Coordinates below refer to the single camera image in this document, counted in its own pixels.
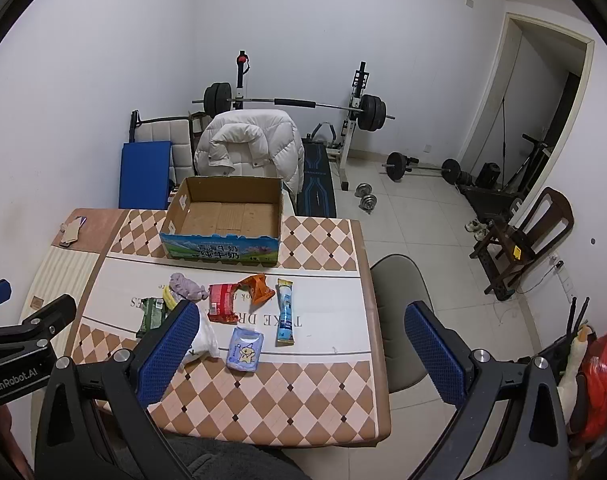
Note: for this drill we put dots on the person's left forearm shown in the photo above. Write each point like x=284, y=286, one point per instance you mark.
x=8, y=440

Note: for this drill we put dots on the white shoe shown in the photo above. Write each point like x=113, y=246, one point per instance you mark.
x=482, y=233
x=472, y=225

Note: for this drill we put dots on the white quilted folding chair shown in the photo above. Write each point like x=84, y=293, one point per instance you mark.
x=163, y=132

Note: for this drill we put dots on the orange packet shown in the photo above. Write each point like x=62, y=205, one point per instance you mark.
x=257, y=290

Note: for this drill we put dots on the blue tube packet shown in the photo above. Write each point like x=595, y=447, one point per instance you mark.
x=286, y=312

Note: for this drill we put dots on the grey chair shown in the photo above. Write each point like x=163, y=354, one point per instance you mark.
x=398, y=285

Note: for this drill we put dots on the racked barbell with plates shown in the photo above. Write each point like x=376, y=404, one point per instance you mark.
x=296, y=104

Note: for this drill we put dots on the light blue tissue pack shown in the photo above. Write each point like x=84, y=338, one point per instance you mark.
x=244, y=350

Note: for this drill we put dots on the black kick scooter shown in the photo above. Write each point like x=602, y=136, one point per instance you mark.
x=531, y=157

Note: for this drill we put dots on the white puffer jacket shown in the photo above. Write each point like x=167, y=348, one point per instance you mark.
x=263, y=140

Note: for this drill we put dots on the purple grey cloth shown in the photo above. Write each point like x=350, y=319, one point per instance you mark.
x=188, y=286

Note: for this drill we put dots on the stack of black weight plates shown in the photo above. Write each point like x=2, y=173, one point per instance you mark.
x=466, y=178

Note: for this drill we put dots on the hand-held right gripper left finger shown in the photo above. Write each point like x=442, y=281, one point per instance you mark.
x=168, y=350

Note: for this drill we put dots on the checkered printed tablecloth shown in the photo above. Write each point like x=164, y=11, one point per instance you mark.
x=303, y=390

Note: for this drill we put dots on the white bench press rack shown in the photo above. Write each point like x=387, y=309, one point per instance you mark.
x=351, y=125

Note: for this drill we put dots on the dark wooden chair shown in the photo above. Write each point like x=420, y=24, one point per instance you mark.
x=553, y=215

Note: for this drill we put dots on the white wall power strip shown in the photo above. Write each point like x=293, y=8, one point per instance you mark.
x=563, y=280

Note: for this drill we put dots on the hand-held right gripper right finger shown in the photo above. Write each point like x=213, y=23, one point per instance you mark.
x=433, y=355

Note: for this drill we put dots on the black blue weight bench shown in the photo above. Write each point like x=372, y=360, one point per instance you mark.
x=316, y=180

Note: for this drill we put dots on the cardboard scrap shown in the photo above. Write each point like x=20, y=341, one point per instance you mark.
x=72, y=230

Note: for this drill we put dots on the chrome dumbbell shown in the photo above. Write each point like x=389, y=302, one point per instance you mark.
x=369, y=204
x=363, y=190

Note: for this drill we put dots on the small wooden block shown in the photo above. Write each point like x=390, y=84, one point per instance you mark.
x=37, y=302

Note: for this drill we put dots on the black low platform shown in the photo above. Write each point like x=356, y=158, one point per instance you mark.
x=488, y=202

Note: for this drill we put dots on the green packet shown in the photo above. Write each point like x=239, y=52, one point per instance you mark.
x=151, y=315

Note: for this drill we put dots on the red bag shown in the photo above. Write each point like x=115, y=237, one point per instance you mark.
x=606, y=385

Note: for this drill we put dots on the floor barbell with plates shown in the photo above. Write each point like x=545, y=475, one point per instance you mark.
x=397, y=166

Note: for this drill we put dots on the blue folded mat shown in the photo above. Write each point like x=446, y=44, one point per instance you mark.
x=146, y=175

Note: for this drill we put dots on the person's dark grey clothing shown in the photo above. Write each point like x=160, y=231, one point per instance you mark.
x=233, y=460

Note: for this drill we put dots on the red packet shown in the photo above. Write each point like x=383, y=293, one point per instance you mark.
x=222, y=302

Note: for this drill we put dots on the long black bar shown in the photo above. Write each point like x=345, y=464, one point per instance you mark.
x=504, y=135

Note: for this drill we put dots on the white door frame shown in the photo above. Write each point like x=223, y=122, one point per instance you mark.
x=548, y=24

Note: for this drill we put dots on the black router with antennas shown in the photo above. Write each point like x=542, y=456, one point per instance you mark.
x=558, y=355

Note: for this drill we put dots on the white goose plush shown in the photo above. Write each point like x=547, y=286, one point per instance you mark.
x=573, y=365

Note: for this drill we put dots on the white pillow pouch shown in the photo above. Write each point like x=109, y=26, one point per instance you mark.
x=206, y=340

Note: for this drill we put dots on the printed cardboard box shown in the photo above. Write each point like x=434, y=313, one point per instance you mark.
x=218, y=255

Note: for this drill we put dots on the black cylinder speaker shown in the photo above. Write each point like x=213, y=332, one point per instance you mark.
x=488, y=175

